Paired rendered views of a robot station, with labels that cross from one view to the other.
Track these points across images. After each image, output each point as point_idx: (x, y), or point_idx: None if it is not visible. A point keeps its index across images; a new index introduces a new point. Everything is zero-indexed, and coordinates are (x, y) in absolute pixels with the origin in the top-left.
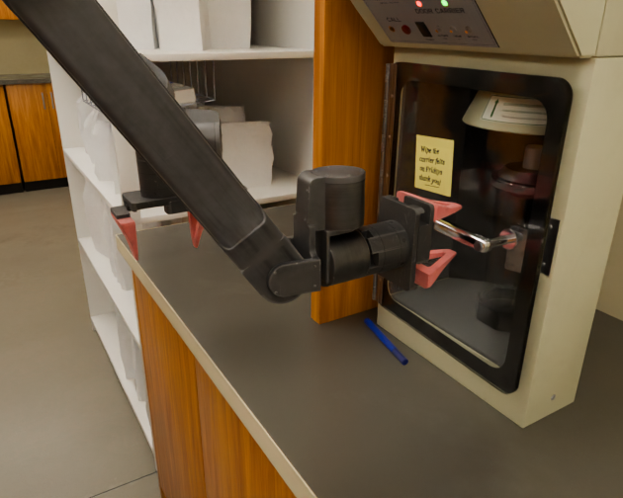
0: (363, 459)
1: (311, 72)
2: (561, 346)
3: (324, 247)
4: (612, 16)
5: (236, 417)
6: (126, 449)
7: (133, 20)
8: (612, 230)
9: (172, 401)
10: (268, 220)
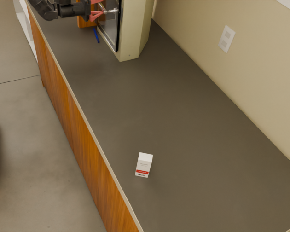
0: (75, 63)
1: None
2: (129, 42)
3: (59, 8)
4: None
5: None
6: (30, 66)
7: None
8: (143, 12)
9: (40, 48)
10: (43, 0)
